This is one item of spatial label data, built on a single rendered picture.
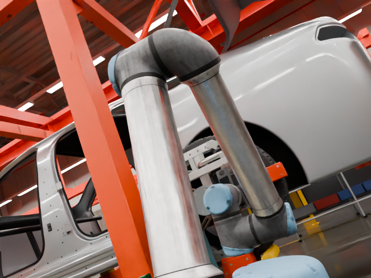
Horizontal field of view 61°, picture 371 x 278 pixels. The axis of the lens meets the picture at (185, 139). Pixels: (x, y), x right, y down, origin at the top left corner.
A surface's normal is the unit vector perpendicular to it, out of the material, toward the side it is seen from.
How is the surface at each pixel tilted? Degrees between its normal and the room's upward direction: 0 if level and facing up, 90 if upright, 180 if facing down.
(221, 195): 85
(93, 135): 90
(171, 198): 83
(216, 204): 85
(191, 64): 122
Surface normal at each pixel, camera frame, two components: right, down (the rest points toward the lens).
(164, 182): 0.00, -0.43
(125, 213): -0.37, -0.13
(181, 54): -0.12, 0.26
